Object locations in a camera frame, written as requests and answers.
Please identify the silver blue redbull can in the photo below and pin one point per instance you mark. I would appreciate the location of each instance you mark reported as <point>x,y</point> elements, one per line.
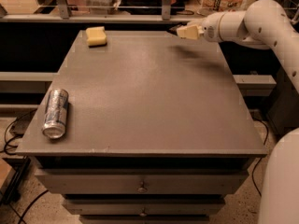
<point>55,117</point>

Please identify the grey drawer cabinet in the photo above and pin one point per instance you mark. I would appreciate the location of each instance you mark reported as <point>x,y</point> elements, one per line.
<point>152,107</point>

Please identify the black bag behind rail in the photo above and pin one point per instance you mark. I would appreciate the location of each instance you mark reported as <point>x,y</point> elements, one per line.
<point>141,7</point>

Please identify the yellow sponge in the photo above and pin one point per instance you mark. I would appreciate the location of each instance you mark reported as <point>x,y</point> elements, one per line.
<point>96,36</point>

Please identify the drawer metal knob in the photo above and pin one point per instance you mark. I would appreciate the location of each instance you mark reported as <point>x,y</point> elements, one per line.
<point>143,212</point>
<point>142,188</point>

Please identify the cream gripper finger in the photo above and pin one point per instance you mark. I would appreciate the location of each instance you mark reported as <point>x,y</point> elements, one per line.
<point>190,32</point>

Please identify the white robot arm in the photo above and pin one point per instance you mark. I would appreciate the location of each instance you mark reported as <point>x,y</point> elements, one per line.
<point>264,25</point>

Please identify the top drawer metal knob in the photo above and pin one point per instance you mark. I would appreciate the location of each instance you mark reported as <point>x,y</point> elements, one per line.
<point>142,188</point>

